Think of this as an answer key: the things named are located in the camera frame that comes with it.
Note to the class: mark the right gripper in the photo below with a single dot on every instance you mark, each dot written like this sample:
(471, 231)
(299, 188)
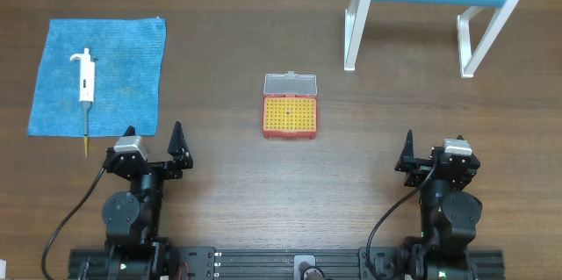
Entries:
(456, 172)

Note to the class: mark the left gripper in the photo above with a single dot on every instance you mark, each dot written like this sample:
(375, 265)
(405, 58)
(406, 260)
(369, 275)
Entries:
(129, 167)

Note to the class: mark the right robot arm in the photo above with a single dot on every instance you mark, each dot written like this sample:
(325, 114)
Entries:
(452, 223)

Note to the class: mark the blue cloth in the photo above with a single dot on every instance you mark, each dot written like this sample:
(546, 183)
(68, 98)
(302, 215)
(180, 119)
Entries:
(127, 78)

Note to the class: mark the white pipette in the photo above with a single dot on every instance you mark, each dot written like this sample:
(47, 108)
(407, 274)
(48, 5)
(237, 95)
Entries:
(87, 80)

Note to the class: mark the red and yellow tip box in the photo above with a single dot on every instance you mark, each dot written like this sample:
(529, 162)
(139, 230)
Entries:
(290, 115)

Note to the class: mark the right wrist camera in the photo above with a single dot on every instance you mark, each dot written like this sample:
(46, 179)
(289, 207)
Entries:
(457, 147)

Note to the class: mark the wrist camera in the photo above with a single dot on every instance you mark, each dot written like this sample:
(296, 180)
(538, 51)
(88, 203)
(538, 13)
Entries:
(457, 147)
(130, 145)

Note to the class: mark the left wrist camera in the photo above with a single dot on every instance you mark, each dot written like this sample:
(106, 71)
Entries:
(130, 145)

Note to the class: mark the mounting rail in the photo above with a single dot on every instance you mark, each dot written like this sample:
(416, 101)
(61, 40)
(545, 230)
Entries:
(263, 264)

